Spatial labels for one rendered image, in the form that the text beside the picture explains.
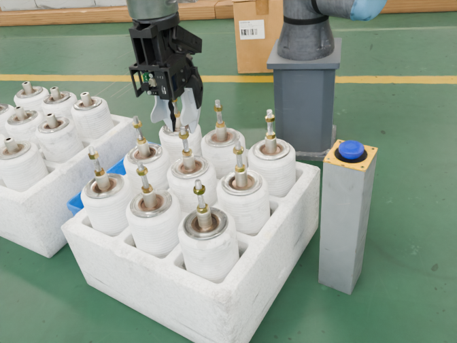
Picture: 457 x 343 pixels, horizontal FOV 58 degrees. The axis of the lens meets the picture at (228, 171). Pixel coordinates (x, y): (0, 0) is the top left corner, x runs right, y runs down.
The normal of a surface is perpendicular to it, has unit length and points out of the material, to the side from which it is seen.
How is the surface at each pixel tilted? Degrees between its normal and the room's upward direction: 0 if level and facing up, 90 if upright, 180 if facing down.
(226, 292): 0
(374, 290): 0
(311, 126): 90
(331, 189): 90
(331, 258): 90
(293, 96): 90
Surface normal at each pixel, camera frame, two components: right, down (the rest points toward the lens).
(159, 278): -0.52, 0.55
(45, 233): 0.87, 0.22
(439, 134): -0.10, -0.80
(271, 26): -0.19, 0.60
